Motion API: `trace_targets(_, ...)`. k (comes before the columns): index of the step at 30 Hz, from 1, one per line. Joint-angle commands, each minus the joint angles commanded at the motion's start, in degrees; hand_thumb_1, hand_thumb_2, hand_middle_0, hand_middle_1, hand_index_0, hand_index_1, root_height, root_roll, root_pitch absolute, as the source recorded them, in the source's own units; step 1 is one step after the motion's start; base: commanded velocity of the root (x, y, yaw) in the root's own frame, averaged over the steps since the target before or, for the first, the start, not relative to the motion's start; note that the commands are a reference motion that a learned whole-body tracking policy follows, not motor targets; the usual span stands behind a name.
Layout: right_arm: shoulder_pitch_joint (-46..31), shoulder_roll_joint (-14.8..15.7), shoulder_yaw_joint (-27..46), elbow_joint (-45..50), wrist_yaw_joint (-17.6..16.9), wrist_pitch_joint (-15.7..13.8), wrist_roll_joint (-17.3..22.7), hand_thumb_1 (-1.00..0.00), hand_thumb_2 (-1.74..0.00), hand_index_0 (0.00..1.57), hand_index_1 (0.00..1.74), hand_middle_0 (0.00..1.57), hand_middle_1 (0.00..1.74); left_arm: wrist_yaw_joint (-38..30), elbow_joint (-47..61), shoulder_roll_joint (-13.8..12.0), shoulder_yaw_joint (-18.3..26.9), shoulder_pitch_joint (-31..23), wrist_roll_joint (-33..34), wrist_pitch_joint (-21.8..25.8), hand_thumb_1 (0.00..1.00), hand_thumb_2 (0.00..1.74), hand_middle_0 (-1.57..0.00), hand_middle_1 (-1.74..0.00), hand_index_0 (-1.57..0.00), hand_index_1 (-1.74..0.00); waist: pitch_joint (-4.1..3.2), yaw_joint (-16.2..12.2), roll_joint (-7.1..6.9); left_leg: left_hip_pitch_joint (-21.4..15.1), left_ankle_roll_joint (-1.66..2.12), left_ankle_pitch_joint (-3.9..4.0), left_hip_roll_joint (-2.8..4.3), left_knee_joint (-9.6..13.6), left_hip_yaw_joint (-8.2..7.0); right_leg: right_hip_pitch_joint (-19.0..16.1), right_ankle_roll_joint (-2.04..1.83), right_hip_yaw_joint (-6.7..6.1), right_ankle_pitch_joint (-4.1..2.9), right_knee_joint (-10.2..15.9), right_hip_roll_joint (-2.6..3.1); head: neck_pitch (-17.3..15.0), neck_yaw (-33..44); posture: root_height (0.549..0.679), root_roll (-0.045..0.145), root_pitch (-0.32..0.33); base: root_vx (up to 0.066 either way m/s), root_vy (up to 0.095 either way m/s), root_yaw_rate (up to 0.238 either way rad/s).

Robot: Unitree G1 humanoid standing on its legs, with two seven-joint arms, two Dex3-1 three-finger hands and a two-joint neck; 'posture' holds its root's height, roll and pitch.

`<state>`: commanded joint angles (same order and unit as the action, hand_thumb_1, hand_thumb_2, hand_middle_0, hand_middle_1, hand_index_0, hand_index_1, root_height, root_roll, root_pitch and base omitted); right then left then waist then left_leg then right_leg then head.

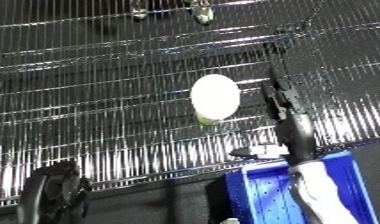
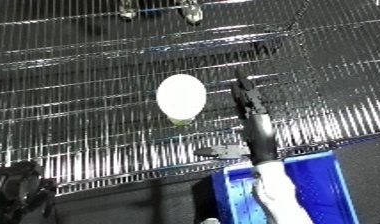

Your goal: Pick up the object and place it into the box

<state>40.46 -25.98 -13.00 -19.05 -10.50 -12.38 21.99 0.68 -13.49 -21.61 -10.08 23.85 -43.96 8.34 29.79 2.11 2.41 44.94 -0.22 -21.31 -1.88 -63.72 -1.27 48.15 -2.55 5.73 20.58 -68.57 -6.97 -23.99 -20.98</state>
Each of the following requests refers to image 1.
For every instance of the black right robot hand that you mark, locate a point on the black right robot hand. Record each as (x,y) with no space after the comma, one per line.
(296,133)

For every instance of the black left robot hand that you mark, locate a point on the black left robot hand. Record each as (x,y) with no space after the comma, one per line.
(56,193)

